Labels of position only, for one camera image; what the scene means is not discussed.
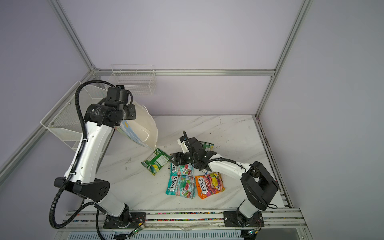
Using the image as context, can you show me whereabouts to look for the teal fox's candy bag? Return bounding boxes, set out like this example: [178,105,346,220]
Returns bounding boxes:
[170,163,193,177]
[166,175,196,199]

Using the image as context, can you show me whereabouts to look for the white printed paper bag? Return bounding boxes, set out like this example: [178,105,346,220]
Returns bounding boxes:
[115,101,158,150]

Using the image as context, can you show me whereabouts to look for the green candy bag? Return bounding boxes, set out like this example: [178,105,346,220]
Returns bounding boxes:
[200,141,214,151]
[141,148,171,176]

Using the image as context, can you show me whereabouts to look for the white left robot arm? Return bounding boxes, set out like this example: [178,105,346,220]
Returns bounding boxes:
[49,100,136,229]

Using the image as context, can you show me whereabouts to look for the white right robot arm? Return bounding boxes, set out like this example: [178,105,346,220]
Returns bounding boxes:
[170,136,279,228]

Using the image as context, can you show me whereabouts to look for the orange Fox's candy bag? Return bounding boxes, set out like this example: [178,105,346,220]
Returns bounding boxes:
[195,172,225,200]

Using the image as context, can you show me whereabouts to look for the white mesh shelf upper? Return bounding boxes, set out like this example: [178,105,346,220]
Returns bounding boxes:
[41,82,107,149]

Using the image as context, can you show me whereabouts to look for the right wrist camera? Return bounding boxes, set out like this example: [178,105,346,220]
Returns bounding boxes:
[178,131,192,154]

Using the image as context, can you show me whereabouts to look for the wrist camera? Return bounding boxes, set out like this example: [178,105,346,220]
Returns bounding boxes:
[178,131,192,154]
[105,85,133,106]

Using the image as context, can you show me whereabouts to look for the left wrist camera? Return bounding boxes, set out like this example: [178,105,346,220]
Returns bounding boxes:
[105,85,133,106]

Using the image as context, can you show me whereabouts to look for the white wire basket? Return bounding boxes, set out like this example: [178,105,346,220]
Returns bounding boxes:
[108,65,157,97]

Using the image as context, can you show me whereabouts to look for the black corrugated cable left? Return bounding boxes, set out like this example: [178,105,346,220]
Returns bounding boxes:
[48,79,116,240]

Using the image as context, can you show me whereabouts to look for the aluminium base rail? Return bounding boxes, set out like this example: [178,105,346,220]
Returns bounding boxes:
[54,209,313,240]

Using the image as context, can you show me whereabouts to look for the aluminium frame posts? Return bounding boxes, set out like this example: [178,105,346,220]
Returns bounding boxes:
[1,1,313,206]

